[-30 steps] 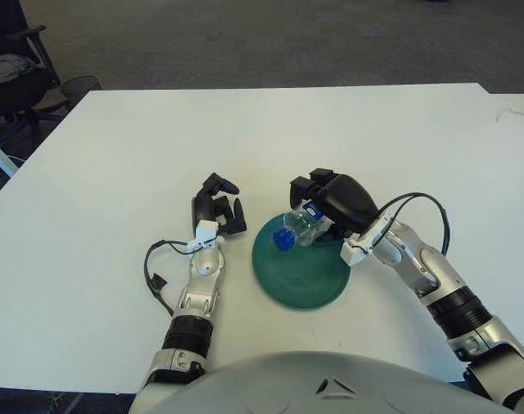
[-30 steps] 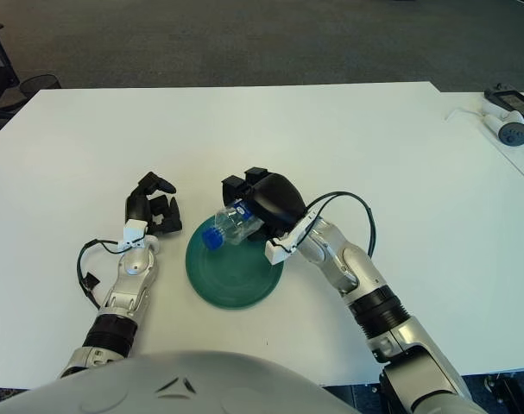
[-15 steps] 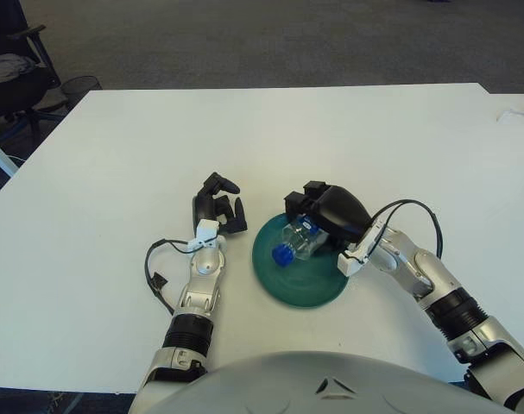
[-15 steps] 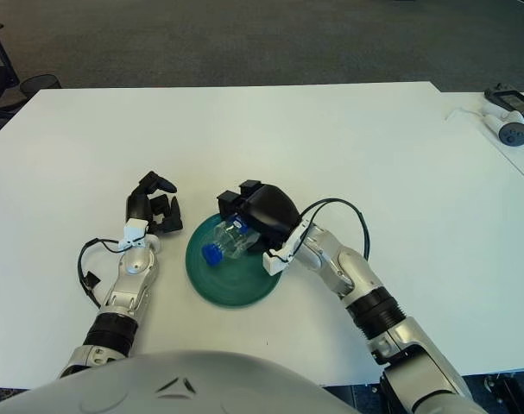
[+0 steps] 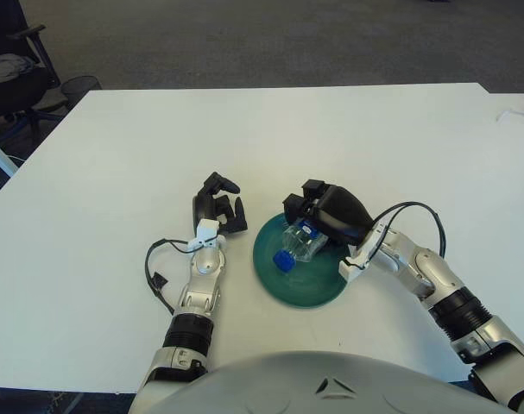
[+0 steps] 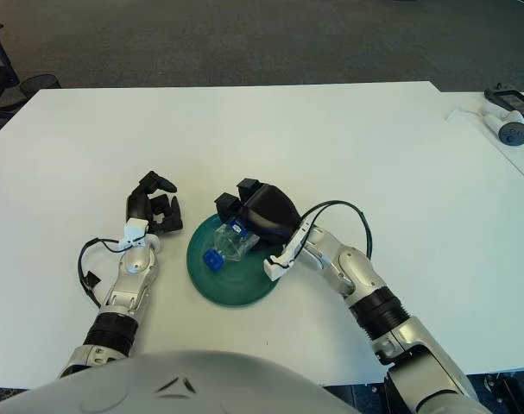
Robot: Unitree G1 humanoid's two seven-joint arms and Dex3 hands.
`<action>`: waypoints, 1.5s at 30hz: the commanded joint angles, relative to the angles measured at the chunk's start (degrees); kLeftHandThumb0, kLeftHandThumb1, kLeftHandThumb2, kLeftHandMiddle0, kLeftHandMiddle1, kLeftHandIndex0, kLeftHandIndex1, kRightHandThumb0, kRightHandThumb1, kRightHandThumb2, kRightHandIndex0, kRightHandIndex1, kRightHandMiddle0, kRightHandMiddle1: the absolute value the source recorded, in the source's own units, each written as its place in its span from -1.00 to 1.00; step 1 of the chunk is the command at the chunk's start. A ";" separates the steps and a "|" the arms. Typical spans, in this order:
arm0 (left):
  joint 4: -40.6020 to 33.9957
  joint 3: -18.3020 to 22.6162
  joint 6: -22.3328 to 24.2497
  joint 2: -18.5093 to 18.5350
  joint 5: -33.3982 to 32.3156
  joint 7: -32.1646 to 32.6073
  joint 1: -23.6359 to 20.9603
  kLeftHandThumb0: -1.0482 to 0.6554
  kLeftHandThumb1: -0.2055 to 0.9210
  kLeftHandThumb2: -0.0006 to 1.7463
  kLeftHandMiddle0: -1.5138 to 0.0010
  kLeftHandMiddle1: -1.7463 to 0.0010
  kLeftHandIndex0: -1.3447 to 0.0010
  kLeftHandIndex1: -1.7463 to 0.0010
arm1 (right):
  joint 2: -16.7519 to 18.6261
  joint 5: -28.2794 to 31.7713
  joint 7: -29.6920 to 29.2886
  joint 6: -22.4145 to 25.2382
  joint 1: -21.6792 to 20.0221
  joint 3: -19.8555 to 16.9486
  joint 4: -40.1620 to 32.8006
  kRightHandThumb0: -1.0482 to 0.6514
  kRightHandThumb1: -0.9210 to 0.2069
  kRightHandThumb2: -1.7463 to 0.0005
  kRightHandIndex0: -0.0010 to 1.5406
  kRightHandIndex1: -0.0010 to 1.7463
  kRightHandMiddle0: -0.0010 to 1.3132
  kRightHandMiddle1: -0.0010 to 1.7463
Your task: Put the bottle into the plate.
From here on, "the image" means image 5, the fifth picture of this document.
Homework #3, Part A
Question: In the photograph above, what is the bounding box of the clear bottle blue cap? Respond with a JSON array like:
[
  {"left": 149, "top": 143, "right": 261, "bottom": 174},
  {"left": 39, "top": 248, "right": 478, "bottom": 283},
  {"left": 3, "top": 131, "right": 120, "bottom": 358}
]
[{"left": 272, "top": 217, "right": 330, "bottom": 273}]

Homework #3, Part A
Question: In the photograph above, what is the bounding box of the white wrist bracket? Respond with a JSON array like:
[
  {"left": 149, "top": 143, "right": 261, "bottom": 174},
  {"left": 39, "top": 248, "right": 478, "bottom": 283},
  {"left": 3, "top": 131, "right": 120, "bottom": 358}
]
[
  {"left": 186, "top": 218, "right": 228, "bottom": 254},
  {"left": 338, "top": 217, "right": 395, "bottom": 284}
]

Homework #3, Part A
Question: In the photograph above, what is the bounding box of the black mesh waste bin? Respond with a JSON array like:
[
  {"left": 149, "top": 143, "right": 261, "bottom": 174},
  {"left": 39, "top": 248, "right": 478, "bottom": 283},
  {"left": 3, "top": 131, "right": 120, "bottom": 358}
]
[{"left": 60, "top": 75, "right": 103, "bottom": 113}]

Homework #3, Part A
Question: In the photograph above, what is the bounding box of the green round plate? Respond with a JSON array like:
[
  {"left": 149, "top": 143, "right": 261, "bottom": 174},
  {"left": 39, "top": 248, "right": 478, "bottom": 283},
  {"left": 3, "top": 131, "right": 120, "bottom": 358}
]
[{"left": 252, "top": 213, "right": 352, "bottom": 311}]

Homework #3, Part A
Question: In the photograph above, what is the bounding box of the white cable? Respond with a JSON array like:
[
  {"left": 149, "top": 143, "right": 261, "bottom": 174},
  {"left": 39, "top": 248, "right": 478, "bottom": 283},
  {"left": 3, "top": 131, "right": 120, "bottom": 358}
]
[{"left": 496, "top": 107, "right": 524, "bottom": 127}]

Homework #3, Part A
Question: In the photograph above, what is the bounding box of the grey crumpled cloth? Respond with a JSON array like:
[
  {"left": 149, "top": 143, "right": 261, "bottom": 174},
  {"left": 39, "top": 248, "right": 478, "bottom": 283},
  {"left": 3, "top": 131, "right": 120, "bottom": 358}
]
[{"left": 0, "top": 53, "right": 37, "bottom": 84}]

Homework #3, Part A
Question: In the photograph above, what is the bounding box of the grey robot torso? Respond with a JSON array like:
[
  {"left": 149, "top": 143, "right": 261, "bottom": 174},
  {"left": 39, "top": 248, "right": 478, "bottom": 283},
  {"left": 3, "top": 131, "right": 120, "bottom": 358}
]
[{"left": 129, "top": 349, "right": 504, "bottom": 414}]

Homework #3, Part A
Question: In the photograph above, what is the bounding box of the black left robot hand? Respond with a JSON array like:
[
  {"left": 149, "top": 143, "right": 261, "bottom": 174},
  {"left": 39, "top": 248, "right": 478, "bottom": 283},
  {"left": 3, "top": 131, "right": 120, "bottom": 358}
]
[{"left": 191, "top": 171, "right": 249, "bottom": 236}]

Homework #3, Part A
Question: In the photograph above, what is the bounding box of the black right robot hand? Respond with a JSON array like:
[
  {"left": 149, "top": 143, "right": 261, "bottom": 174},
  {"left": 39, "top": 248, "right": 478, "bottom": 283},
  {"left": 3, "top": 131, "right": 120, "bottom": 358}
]
[{"left": 281, "top": 179, "right": 375, "bottom": 247}]

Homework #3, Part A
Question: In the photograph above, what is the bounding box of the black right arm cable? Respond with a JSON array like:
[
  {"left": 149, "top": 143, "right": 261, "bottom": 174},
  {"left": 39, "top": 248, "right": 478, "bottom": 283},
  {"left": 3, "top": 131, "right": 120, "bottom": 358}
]
[{"left": 347, "top": 201, "right": 446, "bottom": 271}]

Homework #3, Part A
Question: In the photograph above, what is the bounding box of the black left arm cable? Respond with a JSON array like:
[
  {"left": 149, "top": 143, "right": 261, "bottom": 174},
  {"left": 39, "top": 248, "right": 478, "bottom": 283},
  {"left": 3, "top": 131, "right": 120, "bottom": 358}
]
[{"left": 144, "top": 237, "right": 198, "bottom": 316}]

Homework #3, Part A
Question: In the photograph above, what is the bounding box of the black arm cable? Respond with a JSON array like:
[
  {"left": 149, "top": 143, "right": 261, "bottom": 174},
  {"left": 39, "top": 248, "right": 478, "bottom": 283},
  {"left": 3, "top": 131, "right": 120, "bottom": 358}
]
[
  {"left": 144, "top": 237, "right": 198, "bottom": 316},
  {"left": 347, "top": 201, "right": 446, "bottom": 271}
]

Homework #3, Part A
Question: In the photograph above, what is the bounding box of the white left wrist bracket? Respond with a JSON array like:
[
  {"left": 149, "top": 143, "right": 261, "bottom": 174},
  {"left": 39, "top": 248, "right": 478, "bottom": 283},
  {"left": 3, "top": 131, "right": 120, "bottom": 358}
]
[{"left": 186, "top": 218, "right": 228, "bottom": 254}]

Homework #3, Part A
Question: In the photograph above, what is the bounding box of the black office chair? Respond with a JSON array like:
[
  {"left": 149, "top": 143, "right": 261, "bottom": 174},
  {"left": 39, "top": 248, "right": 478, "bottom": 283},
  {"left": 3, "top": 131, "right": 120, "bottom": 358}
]
[{"left": 0, "top": 0, "right": 71, "bottom": 146}]

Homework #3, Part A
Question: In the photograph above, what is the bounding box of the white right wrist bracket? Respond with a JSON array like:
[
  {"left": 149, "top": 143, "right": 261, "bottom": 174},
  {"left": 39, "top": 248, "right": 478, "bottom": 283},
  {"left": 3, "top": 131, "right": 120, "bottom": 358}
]
[{"left": 338, "top": 217, "right": 395, "bottom": 284}]

